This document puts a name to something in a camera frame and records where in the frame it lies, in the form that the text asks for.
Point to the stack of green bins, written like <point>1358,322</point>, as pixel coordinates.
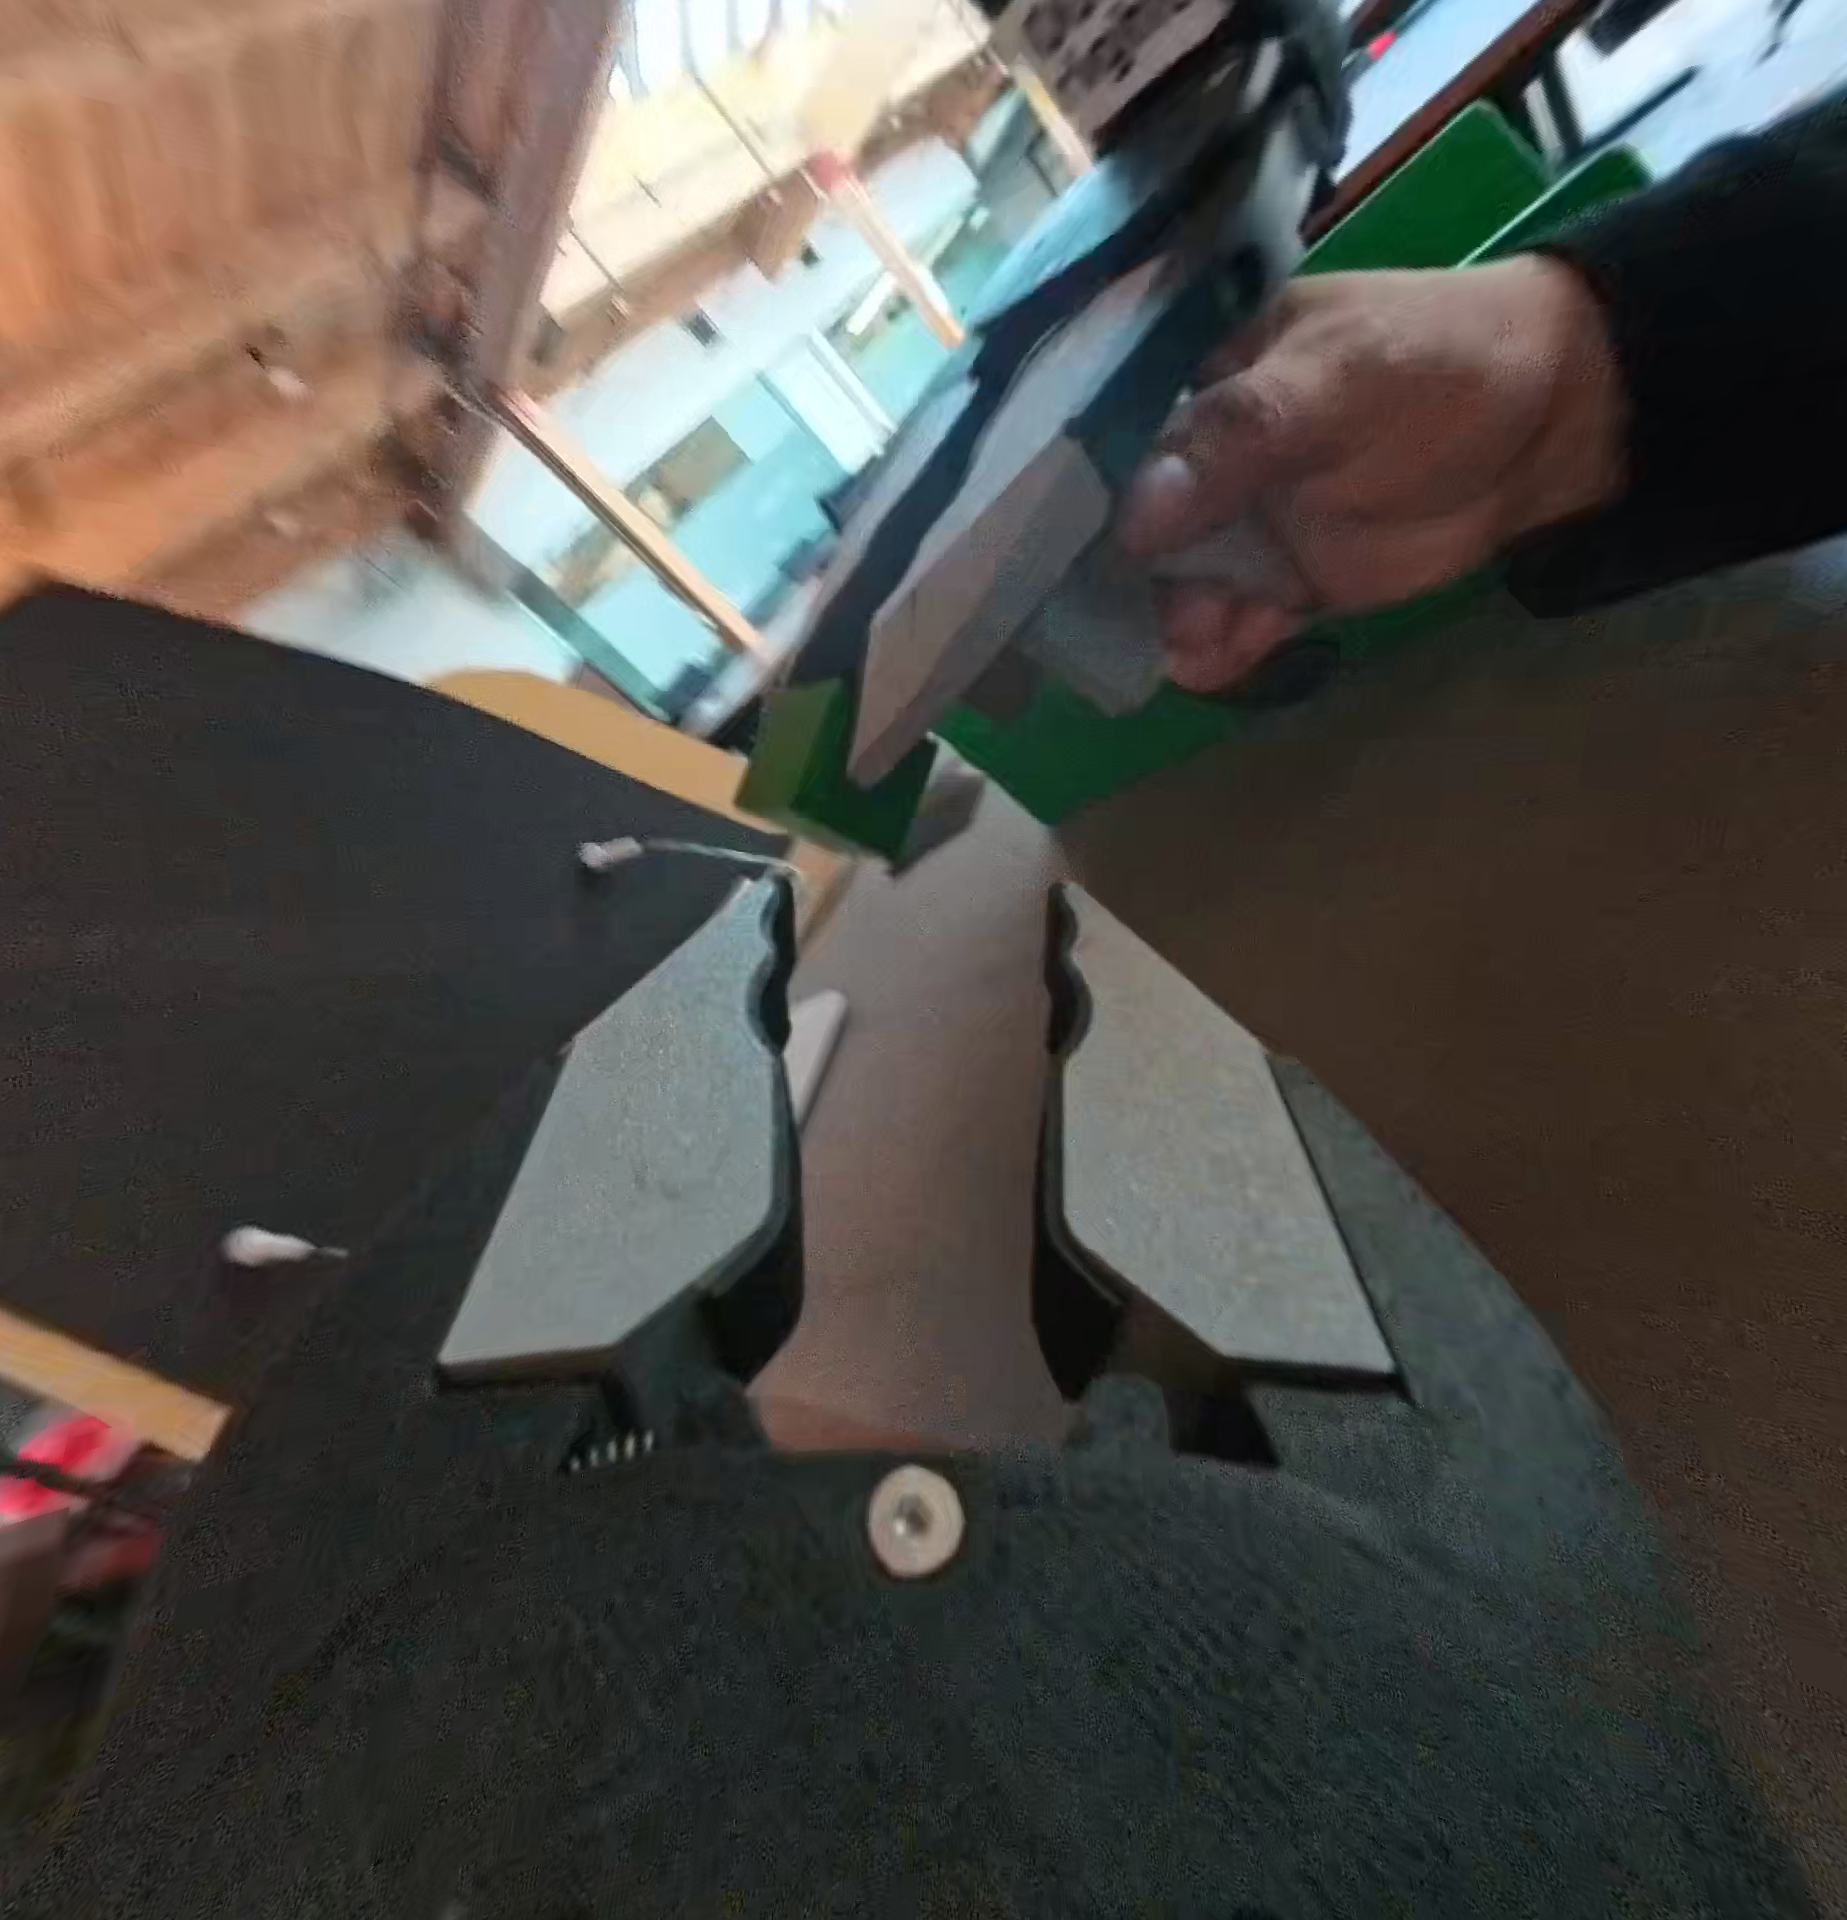
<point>1073,766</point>

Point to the person's right forearm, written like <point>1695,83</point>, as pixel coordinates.
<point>1748,375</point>

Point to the pile of coloured clutter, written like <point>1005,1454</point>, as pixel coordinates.
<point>55,1485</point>

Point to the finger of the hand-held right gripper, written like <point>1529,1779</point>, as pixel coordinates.
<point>985,436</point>
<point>970,616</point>

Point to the green block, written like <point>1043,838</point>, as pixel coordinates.
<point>825,780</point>

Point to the black board with wooden edge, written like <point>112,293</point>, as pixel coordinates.
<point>265,931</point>

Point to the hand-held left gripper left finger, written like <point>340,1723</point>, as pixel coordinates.
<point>640,1185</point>

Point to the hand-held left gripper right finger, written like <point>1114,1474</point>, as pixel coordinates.
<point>1209,1200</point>

